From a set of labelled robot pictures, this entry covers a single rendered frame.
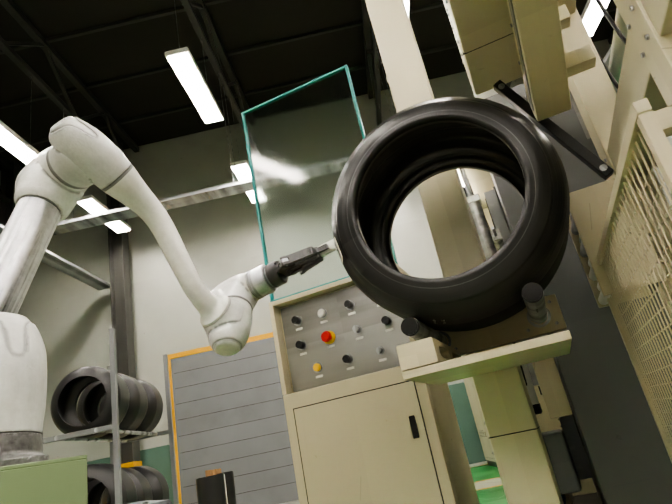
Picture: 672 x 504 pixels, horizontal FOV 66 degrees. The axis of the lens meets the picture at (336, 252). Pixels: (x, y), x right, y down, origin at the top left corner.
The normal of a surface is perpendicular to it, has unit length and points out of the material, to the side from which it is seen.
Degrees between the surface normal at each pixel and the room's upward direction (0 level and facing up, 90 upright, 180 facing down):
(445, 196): 90
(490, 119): 84
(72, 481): 90
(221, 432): 90
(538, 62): 162
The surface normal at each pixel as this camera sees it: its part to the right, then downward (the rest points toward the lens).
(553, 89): 0.06, 0.79
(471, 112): -0.30, -0.43
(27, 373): 0.90, -0.35
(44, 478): 0.40, -0.40
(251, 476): -0.10, -0.34
